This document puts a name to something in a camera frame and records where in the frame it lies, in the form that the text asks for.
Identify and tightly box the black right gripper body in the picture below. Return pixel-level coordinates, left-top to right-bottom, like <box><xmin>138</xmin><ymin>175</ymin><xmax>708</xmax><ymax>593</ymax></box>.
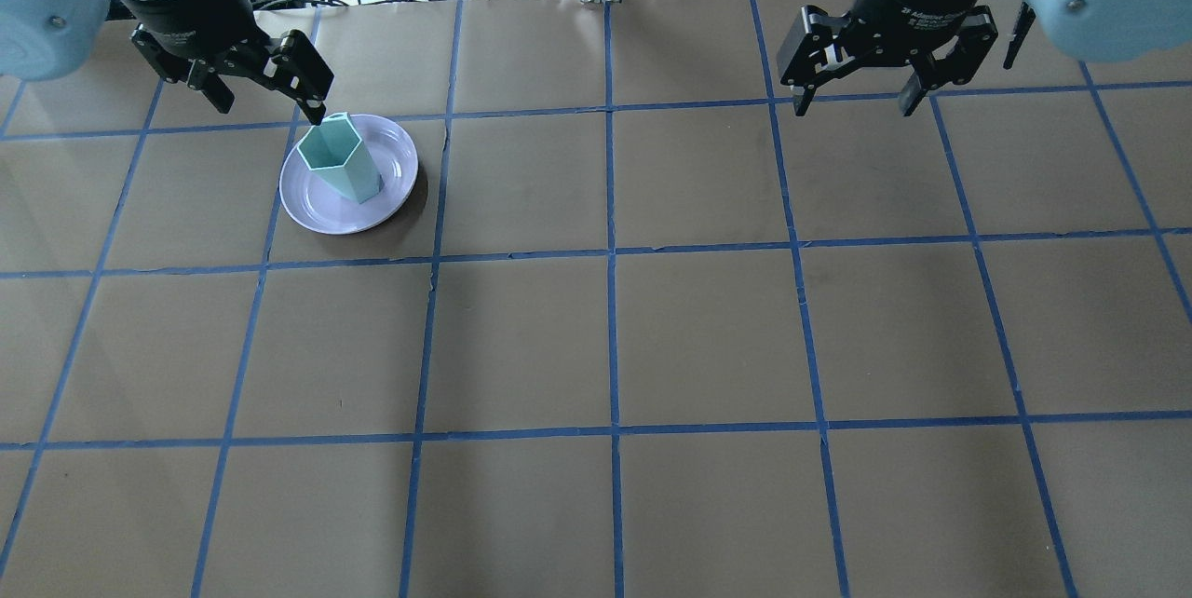
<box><xmin>808</xmin><ymin>0</ymin><xmax>1011</xmax><ymax>68</ymax></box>

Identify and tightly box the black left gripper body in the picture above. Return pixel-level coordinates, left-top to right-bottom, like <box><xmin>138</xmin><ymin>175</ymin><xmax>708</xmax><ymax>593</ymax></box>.
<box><xmin>122</xmin><ymin>0</ymin><xmax>271</xmax><ymax>83</ymax></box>

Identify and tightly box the mint green faceted cup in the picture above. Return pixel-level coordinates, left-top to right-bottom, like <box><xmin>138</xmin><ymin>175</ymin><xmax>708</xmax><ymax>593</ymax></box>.
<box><xmin>297</xmin><ymin>113</ymin><xmax>383</xmax><ymax>204</ymax></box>

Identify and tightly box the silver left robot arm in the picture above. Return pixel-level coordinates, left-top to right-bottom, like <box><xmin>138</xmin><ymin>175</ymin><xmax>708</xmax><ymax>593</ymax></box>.
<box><xmin>1</xmin><ymin>0</ymin><xmax>333</xmax><ymax>124</ymax></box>

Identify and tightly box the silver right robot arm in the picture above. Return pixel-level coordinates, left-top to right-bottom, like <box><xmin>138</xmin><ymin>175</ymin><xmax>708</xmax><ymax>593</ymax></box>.
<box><xmin>780</xmin><ymin>0</ymin><xmax>1191</xmax><ymax>116</ymax></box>

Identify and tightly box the lavender plate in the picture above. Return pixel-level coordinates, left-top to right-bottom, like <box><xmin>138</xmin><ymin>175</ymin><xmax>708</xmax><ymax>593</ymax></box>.
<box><xmin>279</xmin><ymin>113</ymin><xmax>420</xmax><ymax>236</ymax></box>

